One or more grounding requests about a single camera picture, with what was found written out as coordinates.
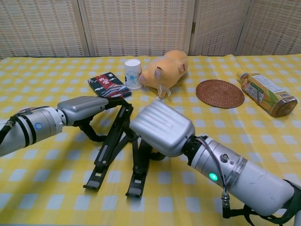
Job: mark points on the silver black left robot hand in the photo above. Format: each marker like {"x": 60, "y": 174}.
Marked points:
{"x": 80, "y": 108}

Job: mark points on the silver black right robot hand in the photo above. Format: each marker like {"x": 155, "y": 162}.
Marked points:
{"x": 162, "y": 127}

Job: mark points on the black folding laptop stand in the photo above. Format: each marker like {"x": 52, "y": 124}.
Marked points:
{"x": 138, "y": 164}

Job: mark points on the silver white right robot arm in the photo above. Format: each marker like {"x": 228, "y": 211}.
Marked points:
{"x": 254, "y": 183}

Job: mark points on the black red snack packet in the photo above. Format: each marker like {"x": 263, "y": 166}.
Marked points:
{"x": 110, "y": 86}

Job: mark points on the yellow plush toy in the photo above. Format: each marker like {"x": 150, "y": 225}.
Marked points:
{"x": 169, "y": 68}

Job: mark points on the white paper cup blue flower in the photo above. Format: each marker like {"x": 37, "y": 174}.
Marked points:
{"x": 132, "y": 74}

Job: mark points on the round brown woven coaster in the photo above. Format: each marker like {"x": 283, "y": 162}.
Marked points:
{"x": 219, "y": 94}

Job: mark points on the yellow white checkered tablecloth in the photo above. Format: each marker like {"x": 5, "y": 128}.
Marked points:
{"x": 58, "y": 176}

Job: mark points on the woven folding screen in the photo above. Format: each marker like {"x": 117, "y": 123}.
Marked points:
{"x": 141, "y": 23}

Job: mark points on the green label tea bottle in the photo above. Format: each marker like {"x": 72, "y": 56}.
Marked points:
{"x": 265, "y": 94}

